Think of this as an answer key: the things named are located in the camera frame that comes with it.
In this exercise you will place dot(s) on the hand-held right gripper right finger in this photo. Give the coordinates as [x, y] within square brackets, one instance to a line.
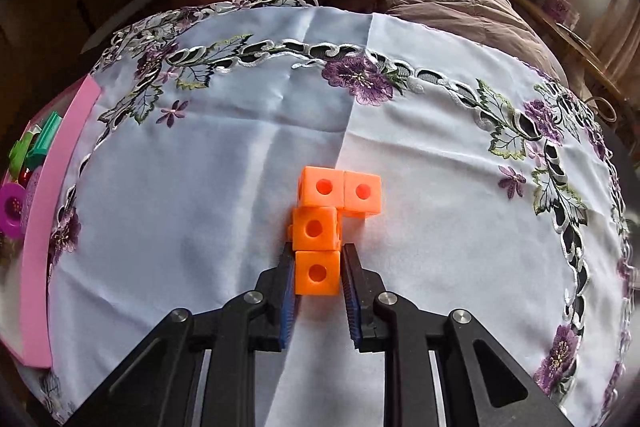
[352, 302]

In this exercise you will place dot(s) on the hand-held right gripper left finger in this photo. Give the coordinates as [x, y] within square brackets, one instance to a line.
[287, 302]

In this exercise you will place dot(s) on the orange linked cubes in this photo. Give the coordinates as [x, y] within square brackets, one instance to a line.
[315, 227]

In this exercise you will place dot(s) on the pink cardboard box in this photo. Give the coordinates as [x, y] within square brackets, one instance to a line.
[45, 217]

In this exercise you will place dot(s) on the dark green plastic mold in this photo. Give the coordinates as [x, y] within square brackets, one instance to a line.
[47, 134]

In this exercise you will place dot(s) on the magenta plastic mold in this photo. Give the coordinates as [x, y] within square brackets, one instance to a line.
[6, 222]

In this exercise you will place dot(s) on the light green plastic mold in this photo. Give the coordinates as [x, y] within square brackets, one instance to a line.
[19, 154]

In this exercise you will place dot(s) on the white embroidered floral tablecloth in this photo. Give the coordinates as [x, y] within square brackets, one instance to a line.
[250, 107]

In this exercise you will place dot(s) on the white chair armrest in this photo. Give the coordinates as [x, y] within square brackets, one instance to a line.
[125, 19]

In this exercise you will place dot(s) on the wooden shelf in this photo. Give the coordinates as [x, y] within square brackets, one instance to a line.
[575, 37]

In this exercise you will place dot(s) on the purple gift box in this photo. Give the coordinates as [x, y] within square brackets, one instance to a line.
[555, 2]

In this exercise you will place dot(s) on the beige side curtain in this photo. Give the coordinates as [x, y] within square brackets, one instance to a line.
[620, 42]

